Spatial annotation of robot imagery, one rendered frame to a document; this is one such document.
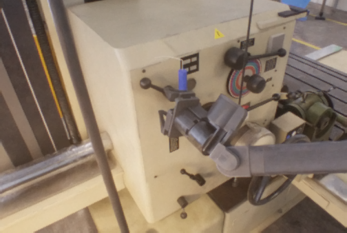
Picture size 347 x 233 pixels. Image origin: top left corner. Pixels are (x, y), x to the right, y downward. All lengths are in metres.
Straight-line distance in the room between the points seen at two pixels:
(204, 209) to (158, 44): 1.31
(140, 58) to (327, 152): 0.53
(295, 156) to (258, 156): 0.06
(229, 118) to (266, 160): 0.10
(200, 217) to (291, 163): 1.38
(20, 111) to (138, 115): 0.79
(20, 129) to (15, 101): 0.17
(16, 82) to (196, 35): 0.90
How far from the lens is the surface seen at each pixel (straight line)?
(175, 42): 0.84
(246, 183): 2.04
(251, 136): 1.21
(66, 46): 0.41
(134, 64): 0.77
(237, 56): 0.91
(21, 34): 1.35
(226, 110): 0.53
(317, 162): 0.52
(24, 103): 1.48
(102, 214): 1.94
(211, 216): 1.86
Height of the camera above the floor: 2.18
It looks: 35 degrees down
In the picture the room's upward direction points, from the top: 2 degrees counter-clockwise
